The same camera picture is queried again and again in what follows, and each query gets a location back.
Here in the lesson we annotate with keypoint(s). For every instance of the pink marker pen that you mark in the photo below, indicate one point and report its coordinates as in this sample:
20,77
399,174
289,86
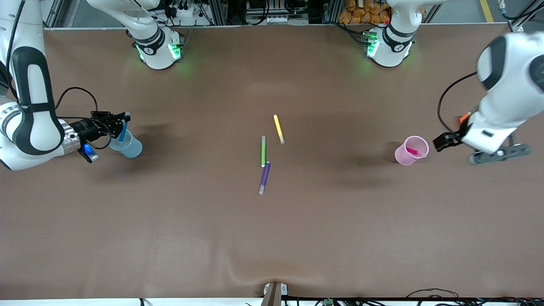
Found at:
411,150

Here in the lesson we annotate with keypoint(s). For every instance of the purple marker pen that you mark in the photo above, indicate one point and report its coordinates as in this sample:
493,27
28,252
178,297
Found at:
265,176

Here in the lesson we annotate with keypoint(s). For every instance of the light blue plastic cup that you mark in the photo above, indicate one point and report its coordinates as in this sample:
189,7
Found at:
129,148

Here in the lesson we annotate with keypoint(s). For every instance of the white power strip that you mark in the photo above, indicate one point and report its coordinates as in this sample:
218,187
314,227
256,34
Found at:
187,10

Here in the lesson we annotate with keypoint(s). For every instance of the yellow marker pen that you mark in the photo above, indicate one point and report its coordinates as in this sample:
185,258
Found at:
278,127

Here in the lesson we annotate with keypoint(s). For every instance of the bag of orange items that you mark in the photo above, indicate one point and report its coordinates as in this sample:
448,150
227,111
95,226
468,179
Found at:
361,12

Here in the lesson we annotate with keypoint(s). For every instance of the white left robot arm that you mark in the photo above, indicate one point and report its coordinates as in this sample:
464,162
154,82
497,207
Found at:
510,76

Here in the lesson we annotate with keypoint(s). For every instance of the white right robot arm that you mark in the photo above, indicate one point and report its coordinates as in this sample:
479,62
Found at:
29,140

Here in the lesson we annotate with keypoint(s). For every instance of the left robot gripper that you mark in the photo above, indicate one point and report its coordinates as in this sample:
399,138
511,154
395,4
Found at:
451,138

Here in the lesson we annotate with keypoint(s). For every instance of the brown table cover sheet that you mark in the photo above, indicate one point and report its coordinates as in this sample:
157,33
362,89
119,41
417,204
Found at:
272,233

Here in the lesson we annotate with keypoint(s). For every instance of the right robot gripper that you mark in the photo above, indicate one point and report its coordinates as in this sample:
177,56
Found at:
86,128

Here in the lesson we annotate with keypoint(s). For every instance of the blue marker pen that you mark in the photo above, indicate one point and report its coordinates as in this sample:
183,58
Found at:
122,135

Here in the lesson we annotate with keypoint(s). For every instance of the green marker pen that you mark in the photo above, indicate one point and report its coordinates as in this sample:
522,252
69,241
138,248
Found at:
263,153

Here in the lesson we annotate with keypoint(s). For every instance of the pink plastic cup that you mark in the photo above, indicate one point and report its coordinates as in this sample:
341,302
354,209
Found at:
406,157

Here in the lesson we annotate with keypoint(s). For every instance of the aluminium frame post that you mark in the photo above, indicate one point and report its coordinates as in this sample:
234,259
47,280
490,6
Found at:
53,15
520,23

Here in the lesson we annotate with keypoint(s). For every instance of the colourful puzzle cube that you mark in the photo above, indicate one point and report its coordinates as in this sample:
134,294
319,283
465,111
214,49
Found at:
464,118

